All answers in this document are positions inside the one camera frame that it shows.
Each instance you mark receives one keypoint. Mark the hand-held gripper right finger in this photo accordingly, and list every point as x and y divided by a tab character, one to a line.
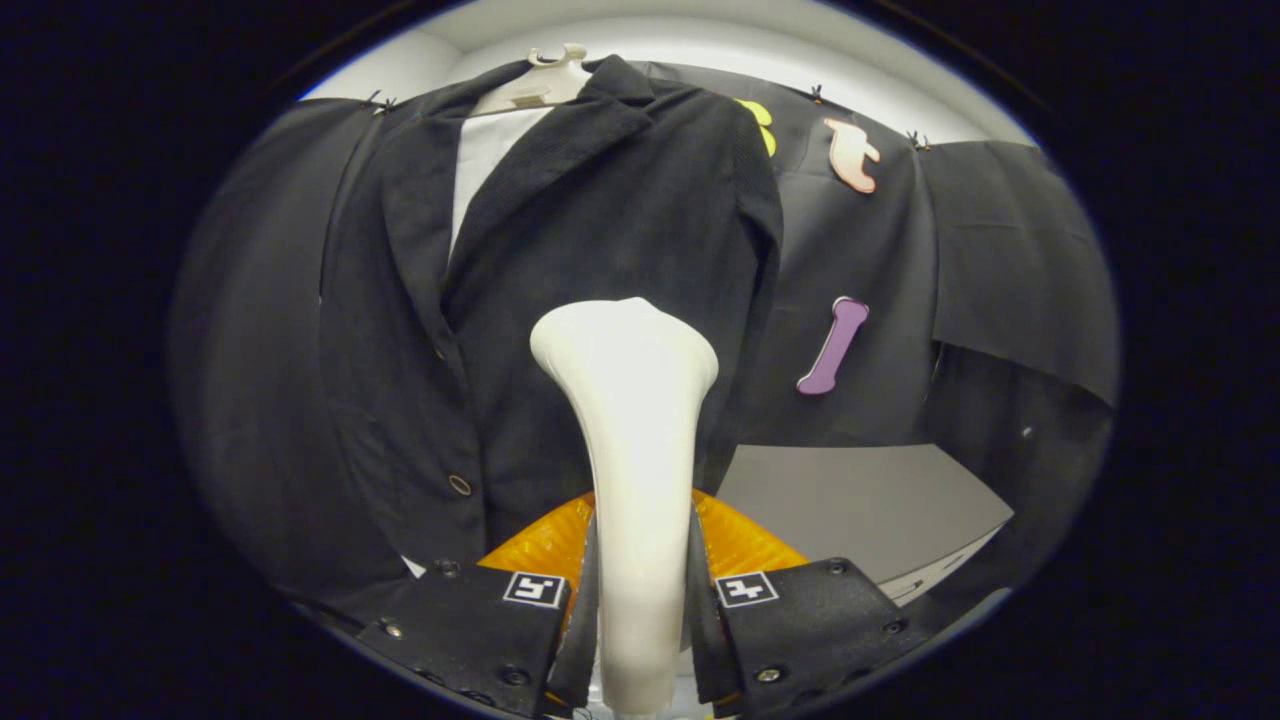
702	630

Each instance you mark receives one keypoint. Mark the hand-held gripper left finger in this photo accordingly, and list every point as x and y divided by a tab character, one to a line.
585	620

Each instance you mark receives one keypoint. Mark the black jacket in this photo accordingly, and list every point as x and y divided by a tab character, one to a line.
620	220

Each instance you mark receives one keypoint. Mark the white clothes hanger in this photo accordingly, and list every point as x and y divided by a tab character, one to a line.
535	85

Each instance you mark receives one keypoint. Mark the grey cabinet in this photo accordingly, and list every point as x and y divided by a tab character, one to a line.
860	500

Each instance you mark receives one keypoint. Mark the black backdrop cloth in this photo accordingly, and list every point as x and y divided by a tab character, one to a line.
250	350

